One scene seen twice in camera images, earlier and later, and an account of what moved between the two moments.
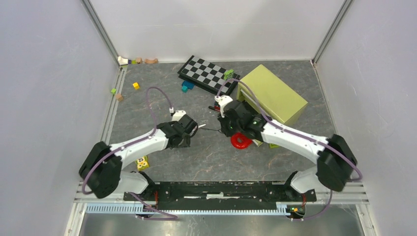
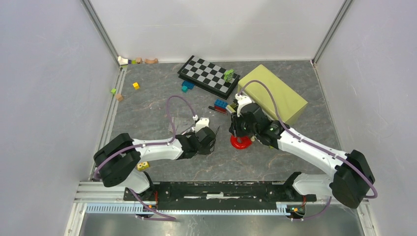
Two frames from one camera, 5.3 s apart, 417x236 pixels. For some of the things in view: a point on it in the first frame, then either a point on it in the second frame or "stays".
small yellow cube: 136,85 stays
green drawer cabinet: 263,93 stays
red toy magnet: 240,140 stays
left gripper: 186,143 to 206,151
